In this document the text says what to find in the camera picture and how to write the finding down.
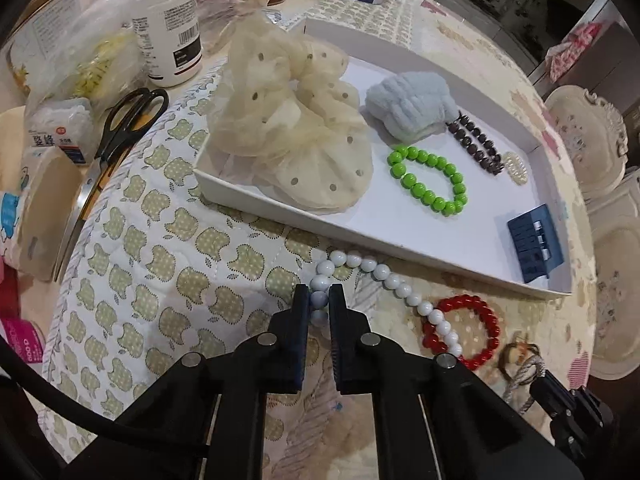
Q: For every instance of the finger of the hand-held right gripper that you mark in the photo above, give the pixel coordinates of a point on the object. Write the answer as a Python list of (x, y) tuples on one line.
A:
[(547, 392)]

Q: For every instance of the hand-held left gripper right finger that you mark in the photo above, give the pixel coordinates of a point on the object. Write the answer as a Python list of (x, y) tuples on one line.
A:
[(340, 345)]

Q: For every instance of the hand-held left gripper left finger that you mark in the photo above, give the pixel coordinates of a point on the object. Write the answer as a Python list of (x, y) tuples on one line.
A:
[(300, 340)]

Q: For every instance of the white shallow cardboard tray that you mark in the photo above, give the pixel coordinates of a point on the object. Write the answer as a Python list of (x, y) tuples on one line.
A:
[(450, 240)]

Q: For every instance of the dark blue hair clip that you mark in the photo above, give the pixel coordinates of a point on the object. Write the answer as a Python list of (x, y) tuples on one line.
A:
[(530, 240)]

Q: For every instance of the cream dotted mesh scrunchie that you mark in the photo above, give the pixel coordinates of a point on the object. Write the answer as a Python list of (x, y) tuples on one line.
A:
[(290, 125)]

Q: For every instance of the pale blue fluffy scrunchie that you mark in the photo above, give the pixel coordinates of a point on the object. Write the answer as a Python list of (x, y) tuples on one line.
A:
[(405, 105)]

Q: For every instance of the cream ornate chair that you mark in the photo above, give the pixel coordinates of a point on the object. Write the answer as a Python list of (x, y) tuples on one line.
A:
[(585, 145), (617, 285)]

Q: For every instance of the apple print quilted tablecloth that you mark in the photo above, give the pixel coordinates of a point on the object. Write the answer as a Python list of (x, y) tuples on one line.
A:
[(175, 260)]

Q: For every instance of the cartoon print tissue pack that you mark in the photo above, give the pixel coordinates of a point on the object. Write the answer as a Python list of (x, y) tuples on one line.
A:
[(45, 210)]

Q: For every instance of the white tissue pack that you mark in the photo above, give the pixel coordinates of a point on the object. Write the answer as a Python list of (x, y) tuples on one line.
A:
[(55, 130)]

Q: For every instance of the white bottle with red cap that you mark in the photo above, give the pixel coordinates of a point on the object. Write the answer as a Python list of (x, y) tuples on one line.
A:
[(165, 30)]

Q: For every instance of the clear bag with yellow contents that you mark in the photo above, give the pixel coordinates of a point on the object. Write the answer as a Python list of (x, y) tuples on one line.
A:
[(100, 65)]

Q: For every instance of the pink floral cloth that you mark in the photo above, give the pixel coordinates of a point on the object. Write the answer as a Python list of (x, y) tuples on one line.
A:
[(575, 50)]

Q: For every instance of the gold rimmed tin can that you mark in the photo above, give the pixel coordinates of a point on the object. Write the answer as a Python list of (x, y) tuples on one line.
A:
[(35, 45)]

